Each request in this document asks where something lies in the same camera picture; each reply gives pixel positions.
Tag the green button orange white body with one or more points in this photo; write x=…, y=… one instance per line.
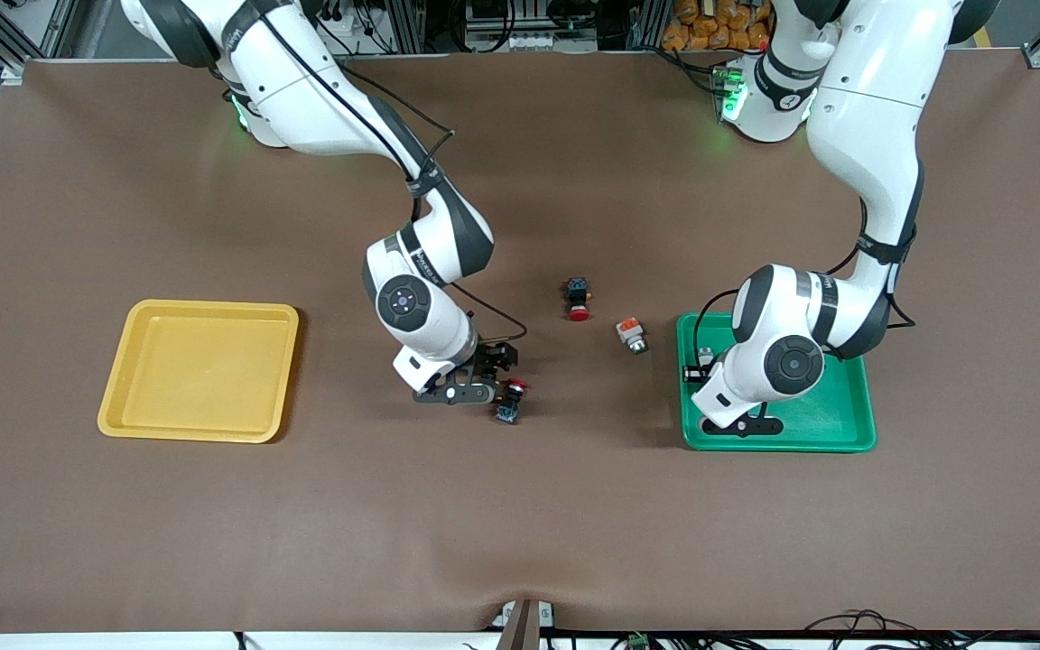
x=631, y=335

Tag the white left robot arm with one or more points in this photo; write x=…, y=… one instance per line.
x=863, y=117

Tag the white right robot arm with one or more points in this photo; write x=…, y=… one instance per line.
x=303, y=81

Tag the red push button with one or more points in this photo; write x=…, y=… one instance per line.
x=579, y=298
x=509, y=412

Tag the green plastic tray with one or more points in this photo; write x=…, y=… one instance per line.
x=836, y=424

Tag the small green connector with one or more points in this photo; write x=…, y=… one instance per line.
x=637, y=641

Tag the yellow plastic tray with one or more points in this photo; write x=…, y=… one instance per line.
x=199, y=375

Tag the white power strip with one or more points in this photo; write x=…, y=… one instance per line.
x=529, y=41

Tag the orange snack bags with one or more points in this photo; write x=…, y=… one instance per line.
x=710, y=23

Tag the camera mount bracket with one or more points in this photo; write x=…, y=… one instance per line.
x=522, y=623

